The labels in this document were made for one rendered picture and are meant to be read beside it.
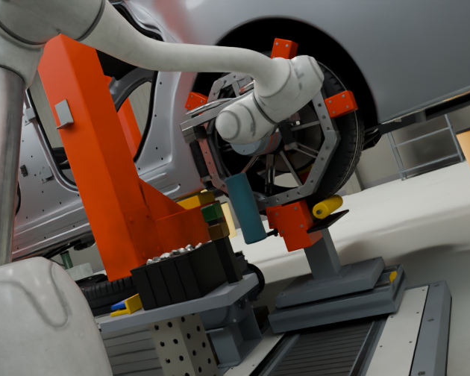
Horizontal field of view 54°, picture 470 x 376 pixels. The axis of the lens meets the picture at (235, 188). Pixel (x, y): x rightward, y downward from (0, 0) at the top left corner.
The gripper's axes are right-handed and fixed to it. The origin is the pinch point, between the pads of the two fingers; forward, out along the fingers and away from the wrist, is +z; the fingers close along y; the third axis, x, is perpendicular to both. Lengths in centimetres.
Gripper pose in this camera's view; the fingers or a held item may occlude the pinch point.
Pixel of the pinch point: (286, 123)
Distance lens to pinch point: 151.4
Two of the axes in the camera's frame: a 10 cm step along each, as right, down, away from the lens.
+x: -3.2, -9.5, 0.2
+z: 4.4, -1.3, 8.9
